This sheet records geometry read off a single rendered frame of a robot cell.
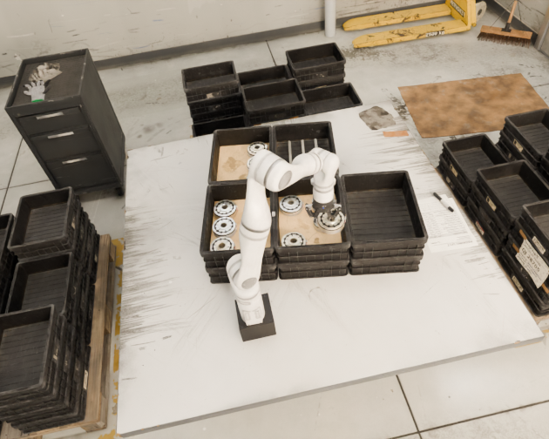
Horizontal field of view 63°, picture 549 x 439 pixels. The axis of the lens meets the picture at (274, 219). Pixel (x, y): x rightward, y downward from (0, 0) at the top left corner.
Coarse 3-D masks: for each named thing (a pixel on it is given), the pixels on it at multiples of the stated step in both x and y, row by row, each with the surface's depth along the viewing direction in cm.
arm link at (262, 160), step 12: (264, 156) 121; (276, 156) 122; (252, 168) 121; (264, 168) 119; (252, 180) 125; (252, 192) 127; (264, 192) 131; (252, 204) 129; (264, 204) 131; (252, 216) 130; (264, 216) 131; (252, 228) 132; (264, 228) 133
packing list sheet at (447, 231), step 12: (420, 204) 215; (432, 204) 214; (432, 216) 209; (444, 216) 208; (456, 216) 208; (432, 228) 204; (444, 228) 204; (456, 228) 203; (468, 228) 203; (432, 240) 200; (444, 240) 199; (456, 240) 199; (468, 240) 198; (432, 252) 196
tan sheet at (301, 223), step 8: (280, 200) 206; (304, 200) 205; (304, 208) 202; (312, 208) 201; (280, 216) 200; (288, 216) 199; (296, 216) 199; (304, 216) 199; (280, 224) 197; (288, 224) 196; (296, 224) 196; (304, 224) 196; (312, 224) 195; (280, 232) 194; (288, 232) 193; (296, 232) 193; (304, 232) 193; (312, 232) 192; (280, 240) 191; (312, 240) 189; (320, 240) 189; (328, 240) 188; (336, 240) 188
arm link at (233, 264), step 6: (234, 258) 149; (240, 258) 149; (228, 264) 149; (234, 264) 148; (240, 264) 147; (228, 270) 149; (234, 270) 147; (228, 276) 154; (258, 282) 158; (234, 288) 156; (252, 288) 155; (258, 288) 157; (240, 294) 155; (246, 294) 155; (252, 294) 155; (246, 300) 156
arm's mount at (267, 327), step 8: (264, 296) 177; (264, 304) 174; (240, 320) 171; (264, 320) 170; (272, 320) 169; (240, 328) 168; (248, 328) 169; (256, 328) 170; (264, 328) 171; (272, 328) 172; (248, 336) 173; (256, 336) 174; (264, 336) 176
